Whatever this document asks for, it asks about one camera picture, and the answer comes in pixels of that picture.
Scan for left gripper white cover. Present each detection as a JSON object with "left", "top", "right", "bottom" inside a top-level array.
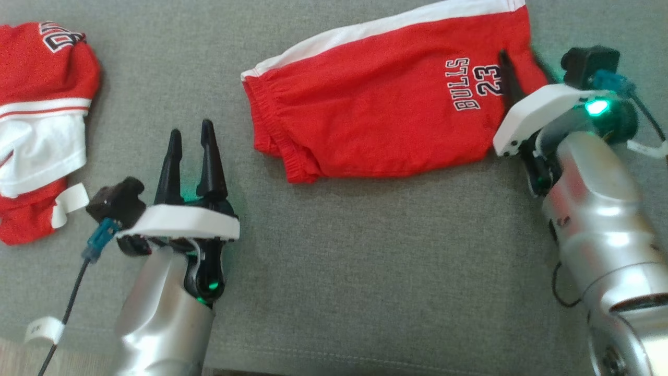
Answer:
[{"left": 116, "top": 119, "right": 241, "bottom": 307}]

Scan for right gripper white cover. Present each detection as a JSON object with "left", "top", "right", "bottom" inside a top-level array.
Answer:
[{"left": 492, "top": 47, "right": 639, "bottom": 198}]

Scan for red Bulls 23 shorts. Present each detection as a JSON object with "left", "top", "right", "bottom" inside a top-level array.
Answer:
[{"left": 241, "top": 0, "right": 550, "bottom": 184}]

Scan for red and white jersey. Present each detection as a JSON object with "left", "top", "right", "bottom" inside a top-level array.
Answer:
[{"left": 0, "top": 21, "right": 102, "bottom": 246}]

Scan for grey fabric sofa seat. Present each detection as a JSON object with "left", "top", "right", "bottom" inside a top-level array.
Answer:
[{"left": 0, "top": 0, "right": 668, "bottom": 376}]

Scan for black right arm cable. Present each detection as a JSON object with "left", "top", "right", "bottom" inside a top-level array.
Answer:
[{"left": 592, "top": 69, "right": 668, "bottom": 143}]

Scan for white cable label tag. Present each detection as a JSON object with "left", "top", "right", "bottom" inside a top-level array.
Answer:
[{"left": 25, "top": 316, "right": 65, "bottom": 346}]

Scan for thin black cable loop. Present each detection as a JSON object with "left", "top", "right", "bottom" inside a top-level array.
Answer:
[{"left": 552, "top": 260, "right": 583, "bottom": 309}]

